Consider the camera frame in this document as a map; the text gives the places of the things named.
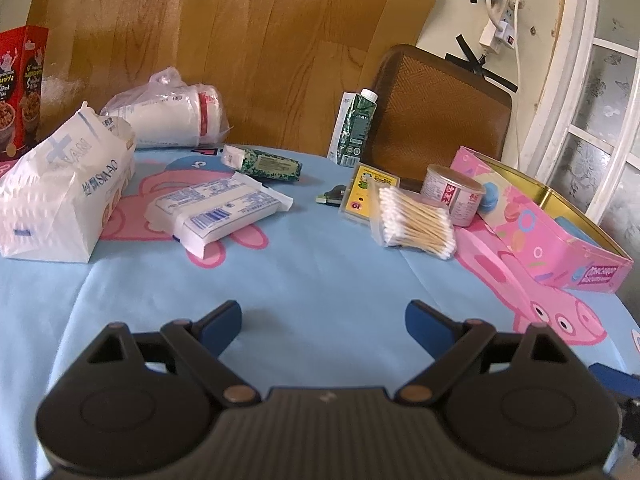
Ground blue cartoon pig tablecloth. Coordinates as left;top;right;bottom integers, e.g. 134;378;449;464
0;145;640;480

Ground green drink carton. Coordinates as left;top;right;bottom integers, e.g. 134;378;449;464
327;88;379;167

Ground white window frame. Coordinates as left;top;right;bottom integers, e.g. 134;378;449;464
500;0;640;261

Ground white packet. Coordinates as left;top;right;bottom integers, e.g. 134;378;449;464
145;171;295;257

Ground brown wicker chair back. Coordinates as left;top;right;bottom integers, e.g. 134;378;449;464
360;44;513;193

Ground small can with pink label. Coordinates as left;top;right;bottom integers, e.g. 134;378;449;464
420;164;487;228

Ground bagged stack of paper cups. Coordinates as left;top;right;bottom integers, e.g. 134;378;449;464
100;66;231;149

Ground green patterned box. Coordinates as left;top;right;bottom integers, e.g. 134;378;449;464
221;144;304;182

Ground blue soft item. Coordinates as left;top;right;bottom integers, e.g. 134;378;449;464
554;216;601;247

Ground white tissue pack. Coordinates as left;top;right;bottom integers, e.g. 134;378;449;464
0;101;137;264

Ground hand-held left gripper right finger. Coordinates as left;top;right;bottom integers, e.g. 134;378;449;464
395;300;566;407

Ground white power strip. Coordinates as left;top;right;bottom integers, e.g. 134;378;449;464
479;0;523;56

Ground small yellow box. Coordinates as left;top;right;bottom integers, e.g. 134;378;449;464
339;164;402;221

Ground wood pattern wall sheet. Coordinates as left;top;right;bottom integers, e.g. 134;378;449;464
25;0;443;156

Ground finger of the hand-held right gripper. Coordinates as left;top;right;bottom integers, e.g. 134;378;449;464
589;362;640;411

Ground pink biscuit tin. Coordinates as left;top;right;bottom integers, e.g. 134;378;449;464
450;146;635;295

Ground red snack box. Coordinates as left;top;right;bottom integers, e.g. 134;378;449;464
0;25;51;163

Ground small dark clip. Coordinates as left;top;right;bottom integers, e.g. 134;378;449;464
315;185;346;206

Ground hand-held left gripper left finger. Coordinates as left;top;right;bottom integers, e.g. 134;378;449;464
85;300;262;407

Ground black tape strips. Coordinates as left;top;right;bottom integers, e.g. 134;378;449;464
441;0;532;94

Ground pack of cotton swabs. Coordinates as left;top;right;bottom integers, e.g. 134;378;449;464
368;178;457;261

